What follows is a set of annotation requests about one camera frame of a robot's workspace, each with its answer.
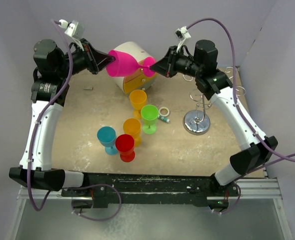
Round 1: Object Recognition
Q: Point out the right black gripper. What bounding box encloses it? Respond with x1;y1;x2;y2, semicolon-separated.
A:
150;45;203;78

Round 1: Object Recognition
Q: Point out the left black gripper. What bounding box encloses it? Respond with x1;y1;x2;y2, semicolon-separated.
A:
56;38;115;79

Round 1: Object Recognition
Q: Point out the pink plastic wine glass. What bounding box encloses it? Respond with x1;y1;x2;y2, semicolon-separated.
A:
106;50;156;77

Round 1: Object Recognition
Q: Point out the blue plastic wine glass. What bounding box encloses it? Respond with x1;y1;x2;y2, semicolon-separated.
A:
97;126;119;156

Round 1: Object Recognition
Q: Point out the red plastic wine glass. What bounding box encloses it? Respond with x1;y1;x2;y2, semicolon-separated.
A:
115;134;136;163

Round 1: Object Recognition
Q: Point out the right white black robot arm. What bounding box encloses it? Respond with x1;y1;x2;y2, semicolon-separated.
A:
150;39;278;196

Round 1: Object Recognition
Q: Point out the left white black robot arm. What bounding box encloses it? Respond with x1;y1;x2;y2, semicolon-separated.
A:
9;38;115;196

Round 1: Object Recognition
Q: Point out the far orange wine glass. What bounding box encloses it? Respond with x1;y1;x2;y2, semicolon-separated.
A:
129;89;147;120

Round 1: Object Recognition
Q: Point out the orange wine glass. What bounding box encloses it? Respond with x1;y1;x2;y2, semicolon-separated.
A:
129;89;147;120
123;118;142;147

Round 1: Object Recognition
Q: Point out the green plastic wine glass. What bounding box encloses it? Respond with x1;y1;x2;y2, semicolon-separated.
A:
141;104;159;135

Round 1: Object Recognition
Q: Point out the chrome wine glass rack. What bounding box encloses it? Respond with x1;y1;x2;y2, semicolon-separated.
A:
183;70;242;135

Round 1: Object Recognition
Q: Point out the near orange wine glass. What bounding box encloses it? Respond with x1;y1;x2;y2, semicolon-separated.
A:
123;118;142;147

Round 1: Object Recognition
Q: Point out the round white drawer cabinet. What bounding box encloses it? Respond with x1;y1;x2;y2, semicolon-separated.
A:
112;41;158;95

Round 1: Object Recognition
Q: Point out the white tape roll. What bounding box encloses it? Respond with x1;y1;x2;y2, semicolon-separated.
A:
158;106;170;117

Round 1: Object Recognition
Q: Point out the small green white tube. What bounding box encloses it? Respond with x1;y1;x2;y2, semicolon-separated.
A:
158;115;170;123

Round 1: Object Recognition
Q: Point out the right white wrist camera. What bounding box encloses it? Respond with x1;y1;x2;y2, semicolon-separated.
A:
174;26;191;52

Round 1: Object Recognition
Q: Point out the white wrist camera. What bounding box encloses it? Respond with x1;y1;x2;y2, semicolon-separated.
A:
58;19;85;51
174;26;191;52

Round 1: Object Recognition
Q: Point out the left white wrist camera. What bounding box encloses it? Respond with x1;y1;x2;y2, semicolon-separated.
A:
58;19;85;51

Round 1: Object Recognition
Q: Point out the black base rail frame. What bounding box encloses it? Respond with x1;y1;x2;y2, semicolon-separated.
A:
61;172;239;208

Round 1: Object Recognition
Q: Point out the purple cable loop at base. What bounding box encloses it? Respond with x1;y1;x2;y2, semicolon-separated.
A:
71;184;124;222

